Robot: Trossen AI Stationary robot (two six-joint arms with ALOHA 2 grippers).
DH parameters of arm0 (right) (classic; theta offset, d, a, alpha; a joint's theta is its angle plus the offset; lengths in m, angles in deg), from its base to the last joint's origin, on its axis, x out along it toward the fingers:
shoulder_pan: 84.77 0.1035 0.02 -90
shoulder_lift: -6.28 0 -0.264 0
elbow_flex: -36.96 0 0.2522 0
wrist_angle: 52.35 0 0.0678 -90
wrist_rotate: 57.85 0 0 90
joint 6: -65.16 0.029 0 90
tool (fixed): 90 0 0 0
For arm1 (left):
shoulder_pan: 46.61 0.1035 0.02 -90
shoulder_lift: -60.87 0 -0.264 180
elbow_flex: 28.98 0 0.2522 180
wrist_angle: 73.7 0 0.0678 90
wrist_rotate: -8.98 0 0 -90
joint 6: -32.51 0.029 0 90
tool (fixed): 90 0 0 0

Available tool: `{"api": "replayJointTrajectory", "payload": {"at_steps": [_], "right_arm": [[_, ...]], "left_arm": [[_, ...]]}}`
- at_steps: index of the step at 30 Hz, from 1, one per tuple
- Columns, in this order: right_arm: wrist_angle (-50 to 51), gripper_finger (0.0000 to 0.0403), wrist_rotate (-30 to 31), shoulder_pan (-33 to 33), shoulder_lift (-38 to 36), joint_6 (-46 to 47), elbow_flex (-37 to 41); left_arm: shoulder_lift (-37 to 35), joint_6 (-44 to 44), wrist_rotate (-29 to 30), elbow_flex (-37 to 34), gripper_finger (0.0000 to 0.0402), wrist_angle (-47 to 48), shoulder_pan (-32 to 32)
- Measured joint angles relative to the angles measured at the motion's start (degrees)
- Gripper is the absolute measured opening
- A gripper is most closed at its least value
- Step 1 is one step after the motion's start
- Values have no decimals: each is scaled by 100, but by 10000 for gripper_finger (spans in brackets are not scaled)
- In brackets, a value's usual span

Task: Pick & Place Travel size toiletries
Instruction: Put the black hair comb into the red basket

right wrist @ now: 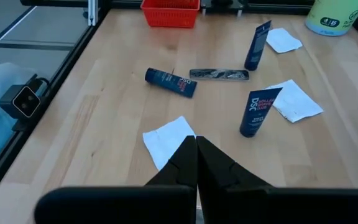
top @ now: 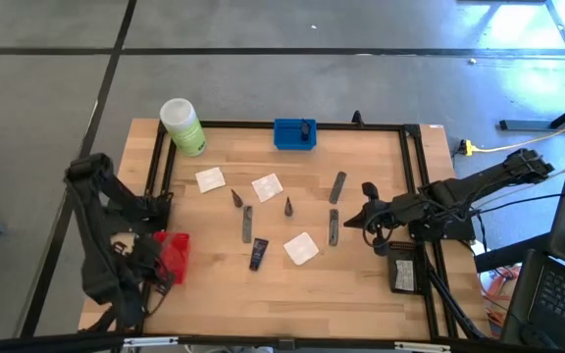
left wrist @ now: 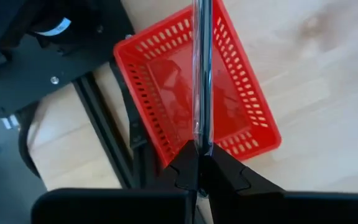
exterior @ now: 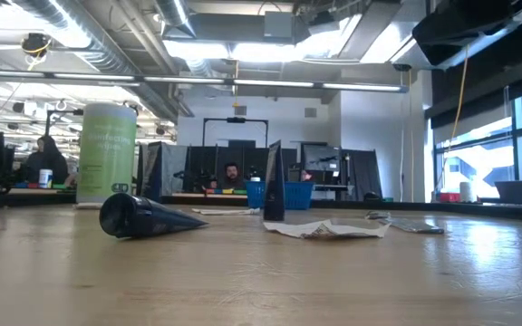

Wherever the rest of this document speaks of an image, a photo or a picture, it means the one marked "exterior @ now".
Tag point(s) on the blue plastic basket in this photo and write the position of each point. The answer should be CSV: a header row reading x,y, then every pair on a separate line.
x,y
299,194

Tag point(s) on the white plastic jar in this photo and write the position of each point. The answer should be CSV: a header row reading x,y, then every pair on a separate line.
x,y
45,178

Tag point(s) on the black aluminium table frame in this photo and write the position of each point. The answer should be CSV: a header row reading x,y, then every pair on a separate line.
x,y
424,207

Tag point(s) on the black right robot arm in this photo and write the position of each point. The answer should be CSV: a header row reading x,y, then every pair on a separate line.
x,y
501,18

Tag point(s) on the grey partition panel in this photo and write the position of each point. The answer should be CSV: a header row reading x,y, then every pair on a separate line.
x,y
170,167

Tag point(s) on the grey ceiling box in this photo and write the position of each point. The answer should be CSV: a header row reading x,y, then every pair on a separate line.
x,y
278,25

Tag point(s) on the white square sachet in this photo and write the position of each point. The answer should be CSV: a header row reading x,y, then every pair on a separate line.
x,y
225,211

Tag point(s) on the white paper towel roll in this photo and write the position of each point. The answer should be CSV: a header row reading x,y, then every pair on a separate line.
x,y
467,191

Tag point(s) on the red container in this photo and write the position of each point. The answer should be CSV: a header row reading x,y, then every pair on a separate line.
x,y
450,197

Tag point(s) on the white paper packet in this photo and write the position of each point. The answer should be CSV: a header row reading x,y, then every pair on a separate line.
x,y
333,228

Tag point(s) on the long LED light bar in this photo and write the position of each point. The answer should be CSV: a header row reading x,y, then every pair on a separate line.
x,y
270,83

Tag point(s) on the green disinfecting wipes canister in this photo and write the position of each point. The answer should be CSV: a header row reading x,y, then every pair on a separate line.
x,y
107,154

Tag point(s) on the person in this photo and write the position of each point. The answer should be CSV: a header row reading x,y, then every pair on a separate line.
x,y
307,175
45,160
232,176

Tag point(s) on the black window frame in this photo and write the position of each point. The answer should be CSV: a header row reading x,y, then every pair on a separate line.
x,y
518,154

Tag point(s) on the black partition curtain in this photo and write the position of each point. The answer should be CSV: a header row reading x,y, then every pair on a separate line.
x,y
206,163
363,174

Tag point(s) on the silver rectangular ventilation duct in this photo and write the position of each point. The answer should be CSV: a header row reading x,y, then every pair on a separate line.
x,y
379,31

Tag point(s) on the black gantry frame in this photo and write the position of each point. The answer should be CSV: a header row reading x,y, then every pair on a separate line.
x,y
64,112
236,120

